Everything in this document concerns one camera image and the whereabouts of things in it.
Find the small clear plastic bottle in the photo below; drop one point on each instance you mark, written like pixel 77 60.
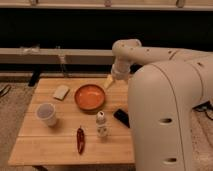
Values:
pixel 101 124

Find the grey horizontal rail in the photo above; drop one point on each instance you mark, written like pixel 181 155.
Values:
pixel 55 56

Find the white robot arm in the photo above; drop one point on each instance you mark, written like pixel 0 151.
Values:
pixel 164 85

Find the red chili pepper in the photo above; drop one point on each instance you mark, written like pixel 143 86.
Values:
pixel 80 140

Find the wooden table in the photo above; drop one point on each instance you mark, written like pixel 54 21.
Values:
pixel 38 144

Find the black rectangular device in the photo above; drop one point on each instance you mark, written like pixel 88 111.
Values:
pixel 122 117

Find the orange bowl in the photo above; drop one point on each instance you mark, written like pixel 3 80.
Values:
pixel 89 97

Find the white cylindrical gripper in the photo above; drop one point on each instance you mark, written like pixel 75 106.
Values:
pixel 118 72

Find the beige sponge block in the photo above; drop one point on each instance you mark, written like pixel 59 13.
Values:
pixel 61 92

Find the white plastic cup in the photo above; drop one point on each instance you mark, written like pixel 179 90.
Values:
pixel 47 114

